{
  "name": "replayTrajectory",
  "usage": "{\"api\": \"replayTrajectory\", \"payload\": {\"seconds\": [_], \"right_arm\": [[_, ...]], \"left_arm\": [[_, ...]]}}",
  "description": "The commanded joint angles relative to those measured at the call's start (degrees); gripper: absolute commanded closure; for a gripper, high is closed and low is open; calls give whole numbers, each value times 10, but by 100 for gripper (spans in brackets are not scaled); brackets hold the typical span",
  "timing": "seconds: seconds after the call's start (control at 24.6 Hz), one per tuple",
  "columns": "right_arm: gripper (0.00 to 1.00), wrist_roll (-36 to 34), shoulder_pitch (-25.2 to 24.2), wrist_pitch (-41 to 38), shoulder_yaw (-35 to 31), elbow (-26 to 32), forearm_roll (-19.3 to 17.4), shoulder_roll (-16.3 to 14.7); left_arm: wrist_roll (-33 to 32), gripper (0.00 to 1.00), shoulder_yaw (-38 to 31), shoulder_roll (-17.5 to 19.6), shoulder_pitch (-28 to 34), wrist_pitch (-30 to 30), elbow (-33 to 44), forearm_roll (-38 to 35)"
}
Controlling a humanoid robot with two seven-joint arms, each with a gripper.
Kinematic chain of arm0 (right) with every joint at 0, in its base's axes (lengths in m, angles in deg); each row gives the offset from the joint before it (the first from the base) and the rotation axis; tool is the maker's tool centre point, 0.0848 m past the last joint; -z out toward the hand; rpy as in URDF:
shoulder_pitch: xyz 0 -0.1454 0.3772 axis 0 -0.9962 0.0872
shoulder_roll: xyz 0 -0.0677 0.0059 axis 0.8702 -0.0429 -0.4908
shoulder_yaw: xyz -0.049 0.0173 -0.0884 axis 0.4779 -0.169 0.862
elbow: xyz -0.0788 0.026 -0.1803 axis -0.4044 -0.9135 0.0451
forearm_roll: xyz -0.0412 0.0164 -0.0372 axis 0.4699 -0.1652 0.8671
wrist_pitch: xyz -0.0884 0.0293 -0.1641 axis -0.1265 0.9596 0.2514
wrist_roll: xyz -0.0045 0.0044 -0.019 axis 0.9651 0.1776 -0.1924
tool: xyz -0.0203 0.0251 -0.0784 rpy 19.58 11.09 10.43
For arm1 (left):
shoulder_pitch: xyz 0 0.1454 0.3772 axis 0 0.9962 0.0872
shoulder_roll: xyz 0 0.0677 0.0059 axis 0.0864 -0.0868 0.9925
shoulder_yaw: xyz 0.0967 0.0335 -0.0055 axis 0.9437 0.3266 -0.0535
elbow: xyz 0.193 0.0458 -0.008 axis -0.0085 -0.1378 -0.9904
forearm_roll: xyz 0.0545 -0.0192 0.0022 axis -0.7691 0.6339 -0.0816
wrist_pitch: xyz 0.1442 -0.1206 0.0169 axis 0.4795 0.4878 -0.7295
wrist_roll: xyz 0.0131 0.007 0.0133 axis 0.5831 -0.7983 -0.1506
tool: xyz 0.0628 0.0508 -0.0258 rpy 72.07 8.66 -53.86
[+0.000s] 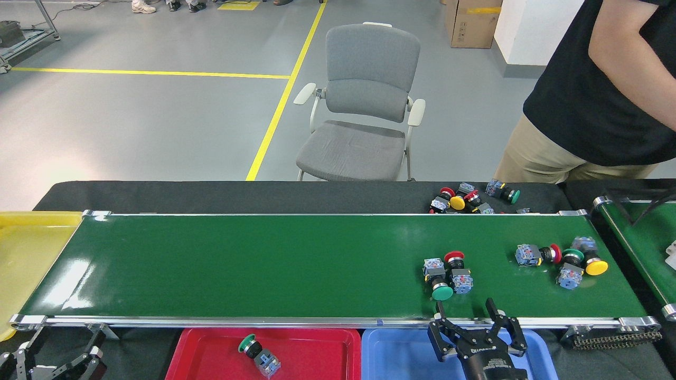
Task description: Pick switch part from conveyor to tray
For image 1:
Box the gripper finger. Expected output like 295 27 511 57
50 346 109 380
0 342 41 380

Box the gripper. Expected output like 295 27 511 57
427 297 530 380

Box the green push button switch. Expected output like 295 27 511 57
485 178 521 205
238 334 282 379
556 248 586 291
422 258 455 302

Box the blue plastic tray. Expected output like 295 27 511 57
361 327 559 380

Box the yellow plastic tray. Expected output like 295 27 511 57
0 211 83 343

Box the red plastic tray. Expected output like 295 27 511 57
165 328 362 380

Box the short green conveyor belt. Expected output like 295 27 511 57
593 196 676 321

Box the long green conveyor belt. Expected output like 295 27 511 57
10 210 662 341

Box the grey office chair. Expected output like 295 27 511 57
294 22 426 182

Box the brown cardboard box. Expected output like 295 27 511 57
445 0 503 49

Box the black case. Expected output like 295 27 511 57
0 21 25 48

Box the black conveyor drive chain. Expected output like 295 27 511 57
561 324 664 350

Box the black guide bracket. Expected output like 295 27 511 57
605 189 676 226

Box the metal frame rack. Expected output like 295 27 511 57
0 0 61 74

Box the black floor cable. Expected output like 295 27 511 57
53 0 106 11

